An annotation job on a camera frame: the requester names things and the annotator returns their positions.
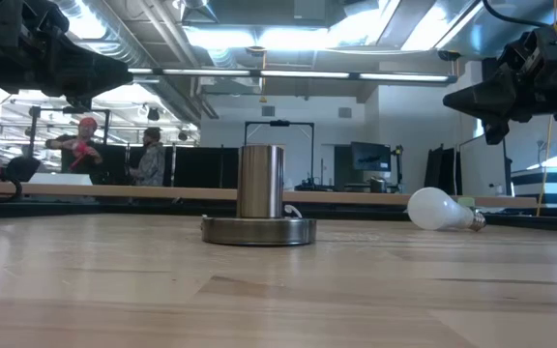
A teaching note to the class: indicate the black partition panels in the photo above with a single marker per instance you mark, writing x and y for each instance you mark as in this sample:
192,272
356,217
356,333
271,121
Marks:
196,166

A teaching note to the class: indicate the black gantry frame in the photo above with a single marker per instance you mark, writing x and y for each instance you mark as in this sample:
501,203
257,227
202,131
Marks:
278,123
107,128

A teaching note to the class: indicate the small yellow hanging cone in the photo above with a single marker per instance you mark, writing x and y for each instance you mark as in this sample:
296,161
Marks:
263,100

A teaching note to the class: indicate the black hanging lamp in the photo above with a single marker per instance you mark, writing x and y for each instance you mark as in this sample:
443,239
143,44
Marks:
153,114

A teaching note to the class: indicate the white box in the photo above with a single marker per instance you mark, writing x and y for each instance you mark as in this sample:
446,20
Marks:
61,179

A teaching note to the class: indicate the green plastic clamp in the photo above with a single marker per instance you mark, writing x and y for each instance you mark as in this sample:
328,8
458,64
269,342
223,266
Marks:
467,200

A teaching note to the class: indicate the black computer monitor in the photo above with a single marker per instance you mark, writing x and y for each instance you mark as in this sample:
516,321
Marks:
370,157

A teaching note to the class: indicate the small metal canister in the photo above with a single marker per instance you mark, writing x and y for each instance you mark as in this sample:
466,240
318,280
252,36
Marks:
378,185

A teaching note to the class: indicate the long ceiling light strip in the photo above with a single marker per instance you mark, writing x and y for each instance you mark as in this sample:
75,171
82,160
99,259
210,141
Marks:
302,74

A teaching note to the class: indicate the long wooden board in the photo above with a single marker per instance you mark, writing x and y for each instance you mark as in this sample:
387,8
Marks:
162,192

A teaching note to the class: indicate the brushed metal lamp base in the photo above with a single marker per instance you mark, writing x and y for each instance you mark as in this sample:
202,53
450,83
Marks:
259,183

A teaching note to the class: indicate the black leaning panels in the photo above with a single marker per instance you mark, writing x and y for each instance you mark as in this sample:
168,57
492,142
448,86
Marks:
440,169

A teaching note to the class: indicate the grey wall vent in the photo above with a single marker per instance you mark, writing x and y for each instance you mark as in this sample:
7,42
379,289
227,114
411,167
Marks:
268,111

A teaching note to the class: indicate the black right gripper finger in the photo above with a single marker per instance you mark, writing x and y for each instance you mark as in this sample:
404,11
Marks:
497,131
486,96

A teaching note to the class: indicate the white board on stand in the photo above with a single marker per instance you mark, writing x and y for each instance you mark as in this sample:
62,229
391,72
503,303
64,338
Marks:
481,169

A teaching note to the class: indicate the white frosted lightbulb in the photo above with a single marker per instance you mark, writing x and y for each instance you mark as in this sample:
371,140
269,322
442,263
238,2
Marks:
433,209

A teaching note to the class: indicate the silver ceiling duct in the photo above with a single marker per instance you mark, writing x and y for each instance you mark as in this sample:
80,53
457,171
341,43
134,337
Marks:
133,43

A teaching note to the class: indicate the person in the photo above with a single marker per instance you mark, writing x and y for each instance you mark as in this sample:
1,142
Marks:
152,164
78,159

